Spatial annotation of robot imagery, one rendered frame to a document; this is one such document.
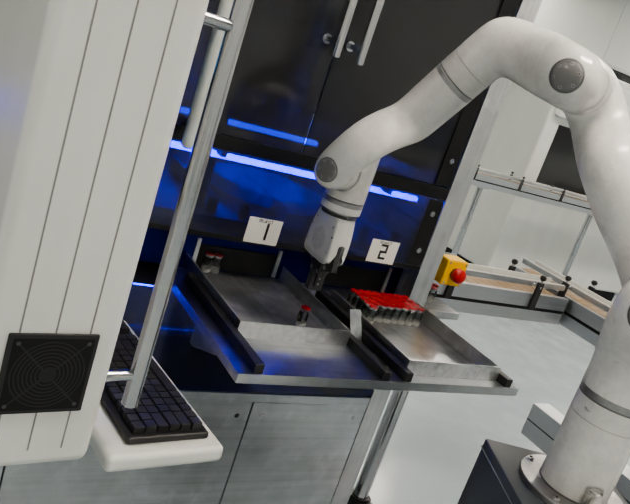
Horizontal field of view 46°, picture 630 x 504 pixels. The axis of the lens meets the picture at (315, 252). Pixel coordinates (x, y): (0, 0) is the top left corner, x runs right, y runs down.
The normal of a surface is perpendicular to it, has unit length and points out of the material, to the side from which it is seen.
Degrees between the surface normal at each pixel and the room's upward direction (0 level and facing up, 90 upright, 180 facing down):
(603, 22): 90
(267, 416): 90
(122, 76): 90
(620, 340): 128
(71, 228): 90
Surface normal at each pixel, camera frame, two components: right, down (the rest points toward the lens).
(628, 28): 0.45, 0.38
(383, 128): 0.14, -0.32
